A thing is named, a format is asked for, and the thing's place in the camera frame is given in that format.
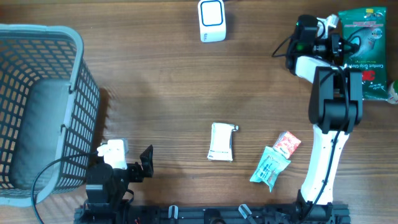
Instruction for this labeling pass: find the white carton box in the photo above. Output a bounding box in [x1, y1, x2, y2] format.
[207, 123, 239, 162]

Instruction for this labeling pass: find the white barcode scanner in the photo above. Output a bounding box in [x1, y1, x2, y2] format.
[197, 0, 226, 43]

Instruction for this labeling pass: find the grey plastic basket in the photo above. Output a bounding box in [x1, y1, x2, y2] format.
[1, 24, 100, 207]

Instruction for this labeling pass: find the black left camera cable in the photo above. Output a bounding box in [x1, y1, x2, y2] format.
[30, 151, 99, 224]

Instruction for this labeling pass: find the mint wet wipes pack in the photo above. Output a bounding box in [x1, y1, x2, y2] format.
[249, 146, 290, 192]

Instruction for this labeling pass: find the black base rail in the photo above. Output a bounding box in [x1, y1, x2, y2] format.
[73, 203, 351, 224]

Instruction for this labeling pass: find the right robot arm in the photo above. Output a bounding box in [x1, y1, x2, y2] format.
[285, 14, 363, 223]

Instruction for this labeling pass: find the green lid jar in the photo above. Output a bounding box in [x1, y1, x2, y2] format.
[387, 80, 398, 105]

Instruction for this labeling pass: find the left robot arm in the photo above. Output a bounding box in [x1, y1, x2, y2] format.
[73, 145, 154, 223]

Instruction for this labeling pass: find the green 3M gloves package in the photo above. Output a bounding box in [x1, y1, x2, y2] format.
[338, 7, 387, 101]

